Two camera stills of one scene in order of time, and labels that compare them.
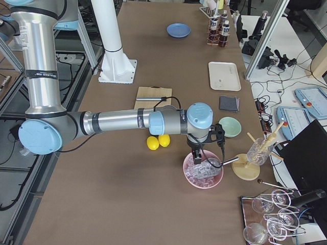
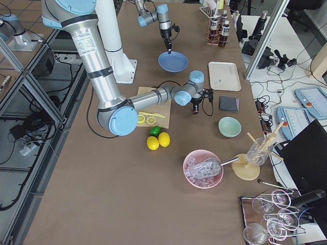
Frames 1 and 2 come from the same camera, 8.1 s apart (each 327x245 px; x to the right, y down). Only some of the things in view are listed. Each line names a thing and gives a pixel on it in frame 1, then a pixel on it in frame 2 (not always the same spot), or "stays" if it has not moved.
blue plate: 178,30 -> 174,62
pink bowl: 205,175 stays
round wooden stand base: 243,169 stays
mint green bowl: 231,126 stays
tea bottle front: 223,39 stays
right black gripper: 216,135 -> 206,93
